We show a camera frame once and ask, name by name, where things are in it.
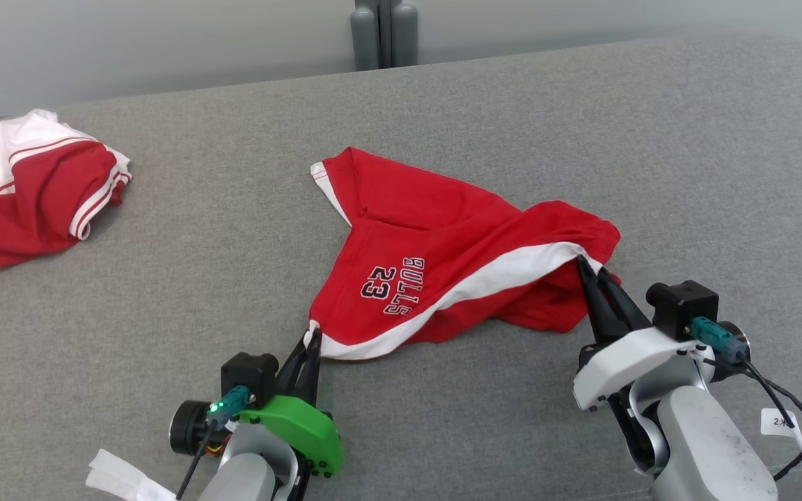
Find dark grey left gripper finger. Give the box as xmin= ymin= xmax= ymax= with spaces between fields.
xmin=301 ymin=334 xmax=323 ymax=408
xmin=277 ymin=333 xmax=311 ymax=399

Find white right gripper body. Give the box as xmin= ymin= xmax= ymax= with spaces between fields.
xmin=573 ymin=327 xmax=715 ymax=411

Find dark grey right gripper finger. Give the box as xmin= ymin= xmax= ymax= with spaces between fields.
xmin=577 ymin=255 xmax=630 ymax=345
xmin=599 ymin=270 xmax=652 ymax=333

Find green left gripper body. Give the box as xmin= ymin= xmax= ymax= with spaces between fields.
xmin=237 ymin=395 xmax=343 ymax=478

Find red shorts with white stripe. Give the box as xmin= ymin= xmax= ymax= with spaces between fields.
xmin=308 ymin=146 xmax=622 ymax=361

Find red and white jersey shirt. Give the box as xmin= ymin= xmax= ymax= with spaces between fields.
xmin=0 ymin=109 xmax=132 ymax=273

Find white tape strip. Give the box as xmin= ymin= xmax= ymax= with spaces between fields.
xmin=86 ymin=449 xmax=179 ymax=501

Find teal left camera connector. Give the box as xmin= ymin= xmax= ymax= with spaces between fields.
xmin=207 ymin=386 xmax=254 ymax=427

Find teal camera connector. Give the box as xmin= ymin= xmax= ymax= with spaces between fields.
xmin=690 ymin=317 xmax=732 ymax=357
xmin=207 ymin=386 xmax=254 ymax=427

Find teal right camera connector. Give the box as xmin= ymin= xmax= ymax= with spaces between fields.
xmin=690 ymin=317 xmax=732 ymax=357

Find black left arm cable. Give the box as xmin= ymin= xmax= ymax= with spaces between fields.
xmin=177 ymin=417 xmax=215 ymax=501

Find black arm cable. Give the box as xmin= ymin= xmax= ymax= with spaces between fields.
xmin=177 ymin=417 xmax=215 ymax=501
xmin=714 ymin=348 xmax=802 ymax=501

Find white paper cable label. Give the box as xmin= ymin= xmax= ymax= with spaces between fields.
xmin=761 ymin=408 xmax=802 ymax=452

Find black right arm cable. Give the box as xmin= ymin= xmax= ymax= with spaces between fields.
xmin=714 ymin=348 xmax=802 ymax=501

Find grey aluminium partition post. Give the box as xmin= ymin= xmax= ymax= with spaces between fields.
xmin=350 ymin=0 xmax=419 ymax=72

